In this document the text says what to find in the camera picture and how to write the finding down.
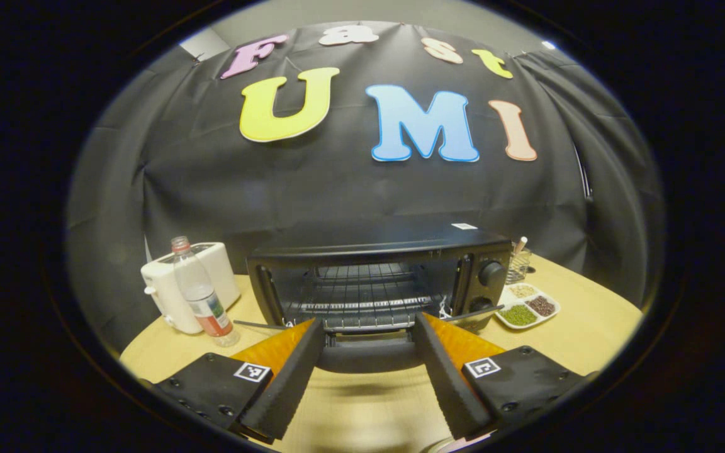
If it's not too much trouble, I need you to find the white toaster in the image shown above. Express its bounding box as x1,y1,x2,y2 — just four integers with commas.
140,242,242,335

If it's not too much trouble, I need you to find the black backdrop cloth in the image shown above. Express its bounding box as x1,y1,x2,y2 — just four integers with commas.
65,22,666,353

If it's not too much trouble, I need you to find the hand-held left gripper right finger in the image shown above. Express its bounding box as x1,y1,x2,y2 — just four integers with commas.
413,312,599,442

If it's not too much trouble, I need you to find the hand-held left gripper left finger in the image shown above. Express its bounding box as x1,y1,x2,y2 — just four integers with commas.
142,318,327,442

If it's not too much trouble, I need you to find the white divided plate with beans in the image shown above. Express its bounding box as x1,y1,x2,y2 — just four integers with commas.
495,283,561,330

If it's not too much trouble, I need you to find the clear plastic bottle red label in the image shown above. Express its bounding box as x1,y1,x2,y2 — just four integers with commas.
171,236,240,348

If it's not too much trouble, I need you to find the black electric oven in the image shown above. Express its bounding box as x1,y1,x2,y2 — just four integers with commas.
233,217,514,376

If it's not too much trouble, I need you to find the wire mesh holder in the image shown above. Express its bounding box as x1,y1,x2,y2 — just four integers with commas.
504,237,532,286

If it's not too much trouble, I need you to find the plate with pink food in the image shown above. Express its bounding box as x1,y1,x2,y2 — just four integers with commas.
422,431,495,453

